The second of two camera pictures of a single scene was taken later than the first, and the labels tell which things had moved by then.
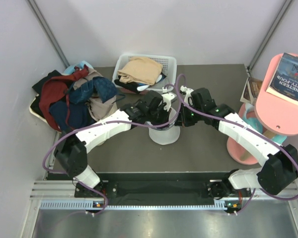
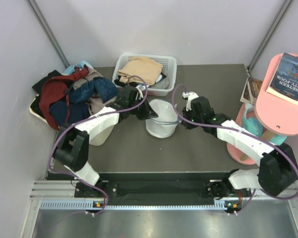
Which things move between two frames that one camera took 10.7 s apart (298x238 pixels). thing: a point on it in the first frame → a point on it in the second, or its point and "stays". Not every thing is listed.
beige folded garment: [140, 70] stays
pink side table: [276, 115] stays
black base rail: [156, 186] stays
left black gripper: [165, 112] → [149, 113]
